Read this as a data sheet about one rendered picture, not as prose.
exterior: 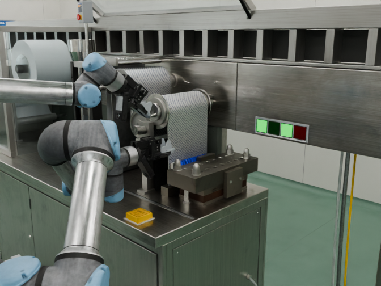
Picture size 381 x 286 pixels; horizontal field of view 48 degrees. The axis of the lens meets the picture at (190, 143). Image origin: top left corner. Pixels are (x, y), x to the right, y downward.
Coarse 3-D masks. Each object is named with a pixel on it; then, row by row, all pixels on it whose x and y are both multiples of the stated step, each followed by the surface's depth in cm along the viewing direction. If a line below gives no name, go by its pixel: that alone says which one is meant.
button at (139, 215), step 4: (140, 208) 159; (128, 212) 155; (132, 212) 155; (136, 212) 155; (140, 212) 155; (144, 212) 155; (148, 212) 155; (128, 216) 155; (132, 216) 153; (136, 216) 152; (140, 216) 152; (144, 216) 153; (148, 216) 154; (152, 216) 156; (132, 220) 153; (136, 220) 151; (140, 220) 152; (144, 220) 153
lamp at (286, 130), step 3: (282, 126) 170; (285, 126) 169; (288, 126) 169; (291, 126) 167; (282, 129) 171; (285, 129) 170; (288, 129) 169; (291, 129) 168; (282, 132) 171; (285, 132) 170; (288, 132) 169; (291, 132) 168; (282, 135) 171; (285, 135) 170; (288, 135) 169; (291, 135) 168
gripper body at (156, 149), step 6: (144, 138) 166; (150, 138) 167; (132, 144) 162; (138, 144) 160; (144, 144) 162; (150, 144) 164; (156, 144) 165; (138, 150) 159; (144, 150) 163; (150, 150) 164; (156, 150) 167; (150, 156) 165; (138, 162) 161
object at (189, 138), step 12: (192, 120) 181; (204, 120) 187; (168, 132) 173; (180, 132) 178; (192, 132) 183; (204, 132) 188; (180, 144) 179; (192, 144) 184; (204, 144) 190; (168, 156) 175; (180, 156) 180; (192, 156) 185
